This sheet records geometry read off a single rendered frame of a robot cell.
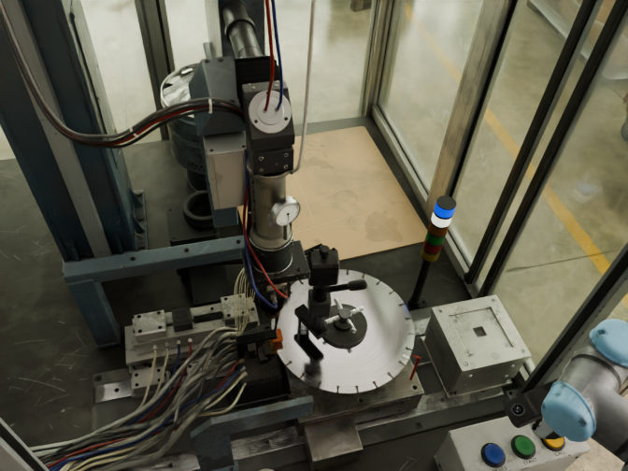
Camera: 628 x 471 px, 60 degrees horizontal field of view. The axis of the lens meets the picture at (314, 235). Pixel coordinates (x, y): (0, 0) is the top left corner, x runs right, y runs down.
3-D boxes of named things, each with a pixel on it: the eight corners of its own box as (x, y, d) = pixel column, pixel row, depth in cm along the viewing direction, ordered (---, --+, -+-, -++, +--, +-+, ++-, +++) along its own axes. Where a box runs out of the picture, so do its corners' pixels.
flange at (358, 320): (308, 322, 125) (309, 317, 124) (343, 297, 131) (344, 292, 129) (341, 356, 120) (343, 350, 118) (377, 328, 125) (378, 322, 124)
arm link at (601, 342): (585, 338, 81) (609, 305, 85) (558, 373, 89) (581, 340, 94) (637, 373, 78) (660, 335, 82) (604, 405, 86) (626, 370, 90)
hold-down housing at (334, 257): (330, 301, 115) (338, 238, 100) (332, 320, 112) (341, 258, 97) (304, 302, 114) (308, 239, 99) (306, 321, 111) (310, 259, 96)
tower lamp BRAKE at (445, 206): (448, 203, 128) (451, 193, 126) (456, 217, 125) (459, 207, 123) (431, 206, 127) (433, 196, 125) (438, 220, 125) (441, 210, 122)
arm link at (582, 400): (623, 450, 72) (655, 394, 78) (547, 394, 77) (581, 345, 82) (598, 469, 78) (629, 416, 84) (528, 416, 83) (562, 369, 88)
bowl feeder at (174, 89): (258, 145, 198) (255, 55, 172) (276, 204, 179) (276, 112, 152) (172, 156, 192) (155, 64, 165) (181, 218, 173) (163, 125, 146)
